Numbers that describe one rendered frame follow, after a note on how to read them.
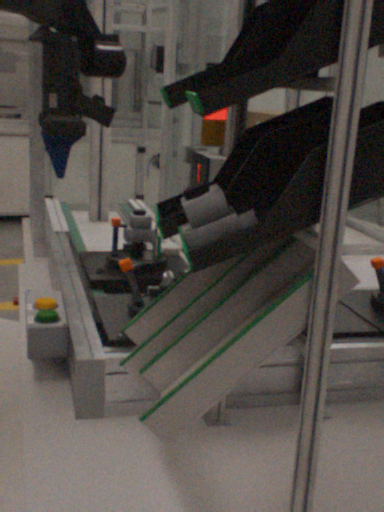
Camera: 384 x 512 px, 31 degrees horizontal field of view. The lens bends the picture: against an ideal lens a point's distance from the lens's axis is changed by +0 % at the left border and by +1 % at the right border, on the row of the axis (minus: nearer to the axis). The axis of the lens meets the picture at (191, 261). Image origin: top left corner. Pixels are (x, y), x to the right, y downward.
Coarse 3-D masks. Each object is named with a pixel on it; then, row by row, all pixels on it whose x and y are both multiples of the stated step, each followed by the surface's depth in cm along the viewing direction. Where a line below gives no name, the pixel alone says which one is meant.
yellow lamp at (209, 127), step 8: (208, 120) 134; (216, 120) 134; (224, 120) 134; (208, 128) 134; (216, 128) 134; (224, 128) 135; (208, 136) 135; (216, 136) 134; (224, 136) 135; (208, 144) 135; (216, 144) 135; (224, 144) 136
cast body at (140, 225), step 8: (136, 216) 151; (144, 216) 151; (136, 224) 151; (144, 224) 151; (128, 232) 151; (136, 232) 151; (144, 232) 152; (152, 232) 152; (128, 240) 151; (136, 240) 152; (144, 240) 152; (152, 240) 153
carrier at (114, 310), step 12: (168, 276) 121; (156, 288) 127; (96, 300) 129; (108, 300) 129; (120, 300) 129; (132, 300) 123; (144, 300) 124; (108, 312) 122; (120, 312) 123; (132, 312) 120; (108, 324) 117; (120, 324) 117; (108, 336) 111; (120, 336) 112
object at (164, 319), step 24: (216, 264) 100; (240, 264) 87; (168, 288) 100; (192, 288) 100; (216, 288) 87; (144, 312) 101; (168, 312) 101; (192, 312) 88; (144, 336) 102; (168, 336) 88; (144, 360) 89; (144, 384) 90
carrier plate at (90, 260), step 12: (84, 252) 163; (96, 252) 163; (84, 264) 153; (96, 264) 153; (168, 264) 157; (180, 264) 157; (96, 276) 144; (108, 276) 144; (120, 276) 145; (144, 276) 146; (156, 276) 147
